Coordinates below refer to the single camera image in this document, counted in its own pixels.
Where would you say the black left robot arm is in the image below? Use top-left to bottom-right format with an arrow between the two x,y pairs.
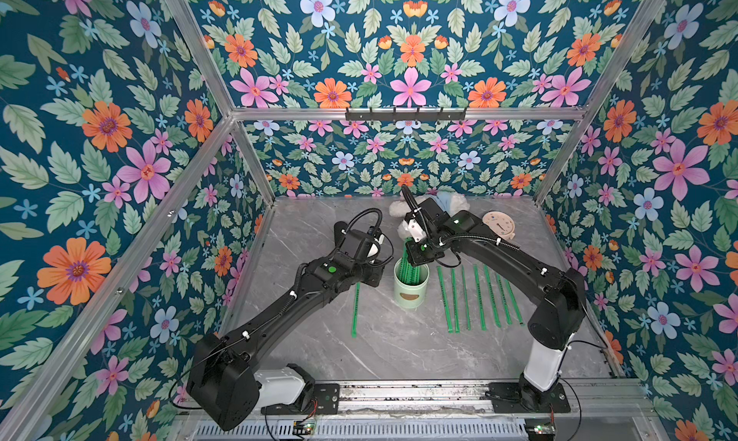
186,218 -> 390,431

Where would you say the light green storage cup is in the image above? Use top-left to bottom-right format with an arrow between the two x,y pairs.
393,260 -> 430,310

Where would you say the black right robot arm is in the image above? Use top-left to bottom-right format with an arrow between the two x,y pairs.
402,186 -> 586,412

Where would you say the bundle of green wrapped straws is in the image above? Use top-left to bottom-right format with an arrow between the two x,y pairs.
397,239 -> 423,287

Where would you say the white vented cable duct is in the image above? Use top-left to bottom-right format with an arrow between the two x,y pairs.
194,419 -> 529,440

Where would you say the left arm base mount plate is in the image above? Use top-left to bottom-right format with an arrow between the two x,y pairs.
261,383 -> 341,417

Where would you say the black wall hook rack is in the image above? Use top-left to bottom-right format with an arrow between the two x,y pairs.
344,107 -> 467,123

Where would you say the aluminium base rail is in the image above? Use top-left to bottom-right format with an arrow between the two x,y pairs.
319,378 -> 657,417

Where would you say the white plush teddy bear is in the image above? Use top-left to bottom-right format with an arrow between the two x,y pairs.
389,191 -> 470,241

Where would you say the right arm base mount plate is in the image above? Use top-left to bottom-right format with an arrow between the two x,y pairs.
485,383 -> 572,414

